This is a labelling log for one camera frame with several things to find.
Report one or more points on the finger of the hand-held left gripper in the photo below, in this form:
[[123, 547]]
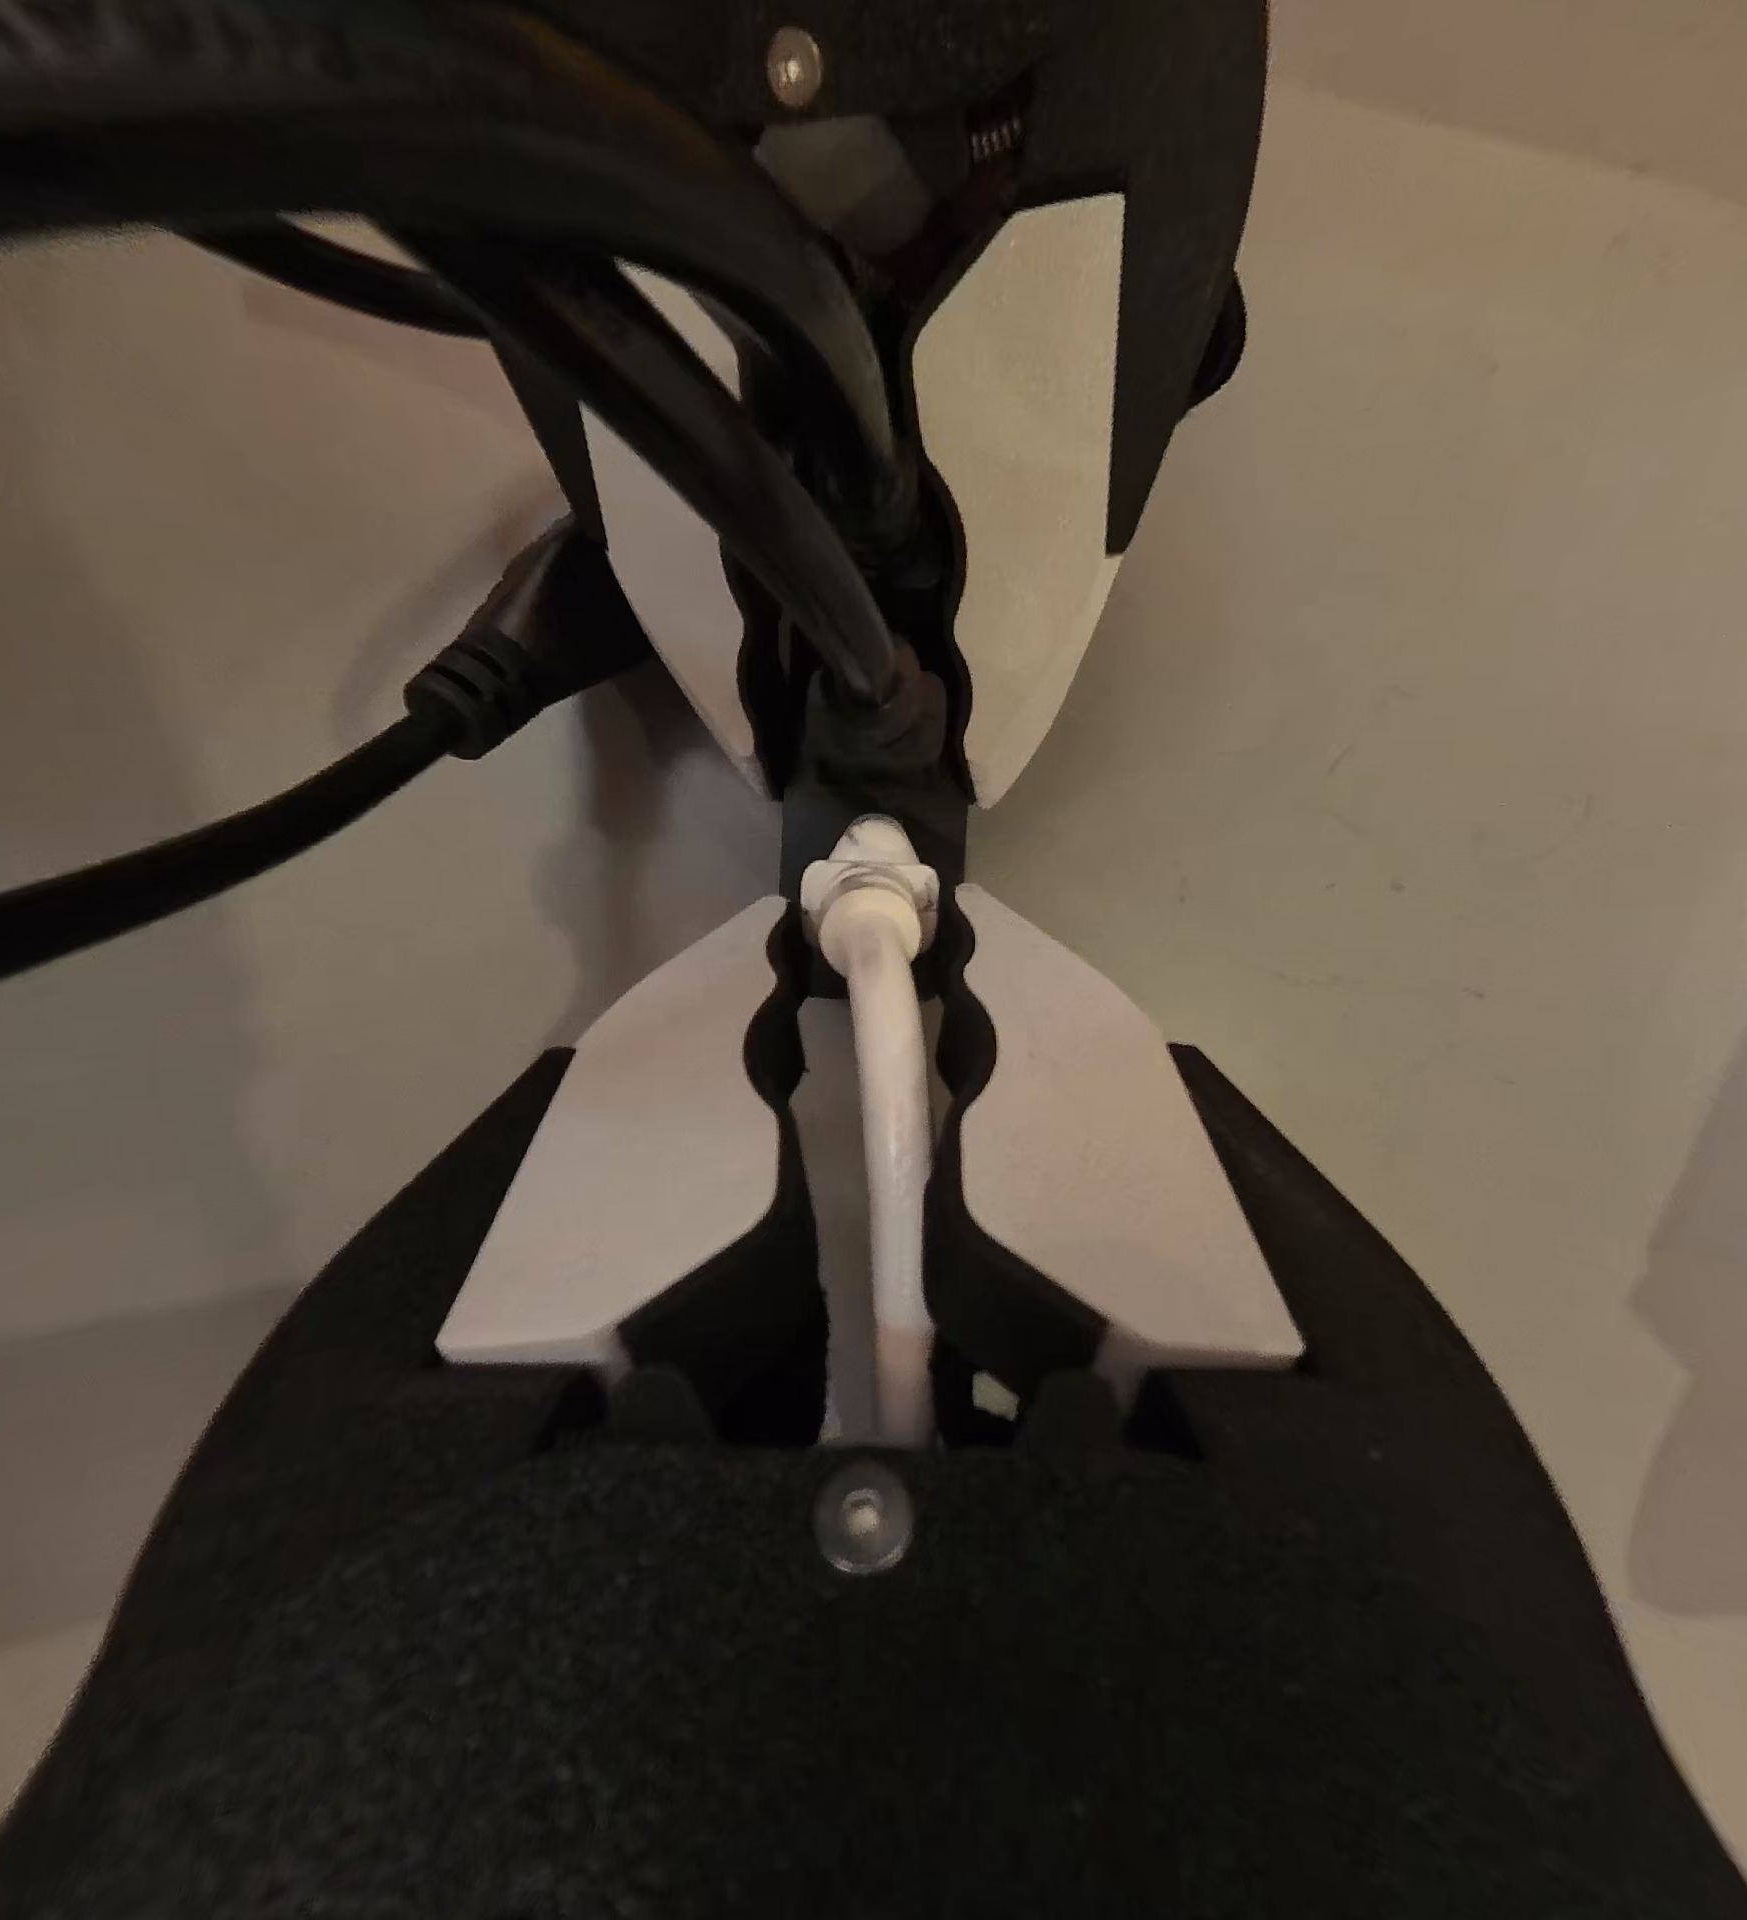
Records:
[[1037, 494], [663, 601]]

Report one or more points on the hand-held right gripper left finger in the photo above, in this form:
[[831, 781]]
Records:
[[617, 1170]]

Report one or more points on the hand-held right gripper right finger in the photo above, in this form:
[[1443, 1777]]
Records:
[[1113, 1201]]

